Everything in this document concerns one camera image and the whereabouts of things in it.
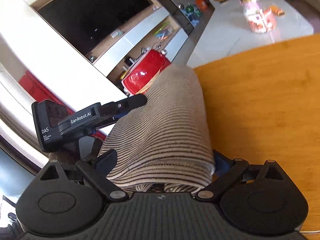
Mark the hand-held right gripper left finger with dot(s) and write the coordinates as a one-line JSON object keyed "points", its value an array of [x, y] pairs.
{"points": [[106, 163]]}

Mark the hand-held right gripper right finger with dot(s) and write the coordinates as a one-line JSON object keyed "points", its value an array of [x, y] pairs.
{"points": [[222, 165]]}

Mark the plastic container green lid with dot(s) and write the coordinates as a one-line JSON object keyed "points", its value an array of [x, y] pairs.
{"points": [[163, 30]]}

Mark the glass jar with label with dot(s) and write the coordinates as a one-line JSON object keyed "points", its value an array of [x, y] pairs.
{"points": [[257, 15]]}

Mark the white television wall cabinet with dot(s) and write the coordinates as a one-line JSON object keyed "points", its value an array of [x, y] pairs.
{"points": [[140, 33]]}

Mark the white coffee table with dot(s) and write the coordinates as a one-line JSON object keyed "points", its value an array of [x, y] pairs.
{"points": [[225, 37]]}

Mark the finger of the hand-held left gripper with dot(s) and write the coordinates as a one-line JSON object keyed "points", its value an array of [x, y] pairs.
{"points": [[110, 121], [132, 101]]}

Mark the red glossy appliance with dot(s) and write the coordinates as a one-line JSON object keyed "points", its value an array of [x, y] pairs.
{"points": [[142, 72]]}

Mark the person's left forearm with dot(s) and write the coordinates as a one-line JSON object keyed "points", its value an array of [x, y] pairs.
{"points": [[60, 157]]}

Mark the green ball toy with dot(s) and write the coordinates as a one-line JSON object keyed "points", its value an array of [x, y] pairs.
{"points": [[190, 10]]}

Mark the orange bucket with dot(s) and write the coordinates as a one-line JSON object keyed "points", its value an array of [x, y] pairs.
{"points": [[202, 2]]}

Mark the small orange packet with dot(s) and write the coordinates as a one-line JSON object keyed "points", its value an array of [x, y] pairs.
{"points": [[277, 10]]}

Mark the red post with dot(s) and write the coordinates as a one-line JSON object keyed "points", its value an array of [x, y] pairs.
{"points": [[37, 90]]}

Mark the striped grey white garment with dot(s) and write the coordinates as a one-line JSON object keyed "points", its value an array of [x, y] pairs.
{"points": [[162, 130]]}

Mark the black power adapter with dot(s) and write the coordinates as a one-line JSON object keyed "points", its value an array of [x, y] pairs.
{"points": [[128, 61]]}

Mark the black flat television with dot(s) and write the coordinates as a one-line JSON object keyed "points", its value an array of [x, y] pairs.
{"points": [[95, 12]]}

